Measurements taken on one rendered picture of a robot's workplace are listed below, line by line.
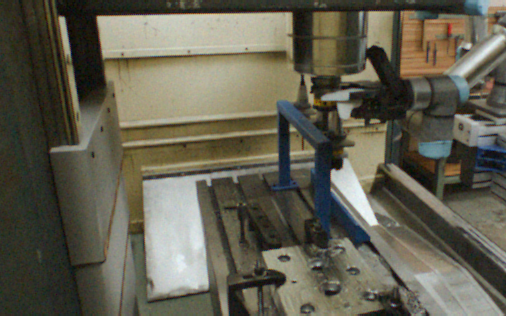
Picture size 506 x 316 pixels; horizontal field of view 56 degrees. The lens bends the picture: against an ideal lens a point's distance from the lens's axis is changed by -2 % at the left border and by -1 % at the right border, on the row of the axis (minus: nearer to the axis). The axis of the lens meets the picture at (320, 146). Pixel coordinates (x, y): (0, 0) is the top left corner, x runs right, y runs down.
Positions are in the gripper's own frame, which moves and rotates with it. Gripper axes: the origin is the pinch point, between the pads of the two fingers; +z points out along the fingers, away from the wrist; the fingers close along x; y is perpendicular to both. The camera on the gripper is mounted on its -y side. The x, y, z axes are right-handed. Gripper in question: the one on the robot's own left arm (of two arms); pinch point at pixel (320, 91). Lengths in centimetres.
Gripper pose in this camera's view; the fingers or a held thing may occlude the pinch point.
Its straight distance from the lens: 97.8
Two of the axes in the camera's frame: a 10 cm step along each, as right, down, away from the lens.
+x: -3.8, -3.1, 8.7
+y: -0.2, 9.4, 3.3
